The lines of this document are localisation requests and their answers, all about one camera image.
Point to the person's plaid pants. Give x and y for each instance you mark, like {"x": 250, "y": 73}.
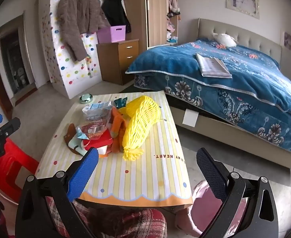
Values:
{"x": 125, "y": 225}

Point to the yellow foam fruit net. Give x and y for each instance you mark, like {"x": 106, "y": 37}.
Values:
{"x": 138, "y": 126}

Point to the wall poster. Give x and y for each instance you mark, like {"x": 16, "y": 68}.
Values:
{"x": 242, "y": 1}

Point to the small wall picture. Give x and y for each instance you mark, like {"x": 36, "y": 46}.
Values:
{"x": 287, "y": 41}

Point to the wooden nightstand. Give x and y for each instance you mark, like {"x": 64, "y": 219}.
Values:
{"x": 118, "y": 62}

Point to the teal plastic piece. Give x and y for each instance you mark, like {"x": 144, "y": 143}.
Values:
{"x": 120, "y": 102}

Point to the green round tin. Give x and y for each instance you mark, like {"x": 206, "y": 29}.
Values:
{"x": 86, "y": 98}

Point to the black coat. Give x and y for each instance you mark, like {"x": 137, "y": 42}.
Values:
{"x": 115, "y": 10}

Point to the purple storage bin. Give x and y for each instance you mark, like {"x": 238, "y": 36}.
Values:
{"x": 112, "y": 34}

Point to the clear plastic snack bag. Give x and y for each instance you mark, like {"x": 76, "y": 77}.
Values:
{"x": 95, "y": 124}

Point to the folded grey cloth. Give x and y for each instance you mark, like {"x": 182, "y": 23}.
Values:
{"x": 213, "y": 65}

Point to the white printed wrapper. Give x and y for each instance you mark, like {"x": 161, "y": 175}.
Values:
{"x": 104, "y": 151}

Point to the yellow striped tablecloth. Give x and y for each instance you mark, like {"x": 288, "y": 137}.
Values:
{"x": 140, "y": 178}

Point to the beige upholstered bed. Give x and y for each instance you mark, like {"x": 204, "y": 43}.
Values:
{"x": 247, "y": 37}

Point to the wooden wardrobe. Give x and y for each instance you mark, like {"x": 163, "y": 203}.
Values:
{"x": 156, "y": 12}

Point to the white dotted cabinet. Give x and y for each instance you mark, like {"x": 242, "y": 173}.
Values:
{"x": 68, "y": 76}

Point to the bed with blue blanket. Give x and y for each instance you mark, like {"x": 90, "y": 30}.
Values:
{"x": 234, "y": 91}

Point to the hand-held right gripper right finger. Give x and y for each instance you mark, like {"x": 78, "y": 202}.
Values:
{"x": 210, "y": 171}

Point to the pile of folded clothes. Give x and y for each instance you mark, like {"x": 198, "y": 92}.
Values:
{"x": 172, "y": 31}

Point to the pink plastic bag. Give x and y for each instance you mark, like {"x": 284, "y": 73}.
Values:
{"x": 202, "y": 210}

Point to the red plastic stool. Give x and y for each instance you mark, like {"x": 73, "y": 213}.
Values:
{"x": 11, "y": 158}

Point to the pink hanging coat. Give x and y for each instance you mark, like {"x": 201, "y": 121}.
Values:
{"x": 172, "y": 1}

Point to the white plush toy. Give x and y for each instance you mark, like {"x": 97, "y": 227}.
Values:
{"x": 224, "y": 40}

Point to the brown quilted coat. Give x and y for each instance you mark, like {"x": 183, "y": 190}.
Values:
{"x": 78, "y": 17}

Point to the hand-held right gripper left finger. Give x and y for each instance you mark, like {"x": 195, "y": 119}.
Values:
{"x": 83, "y": 173}

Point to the white paper tag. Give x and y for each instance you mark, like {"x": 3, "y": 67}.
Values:
{"x": 190, "y": 117}

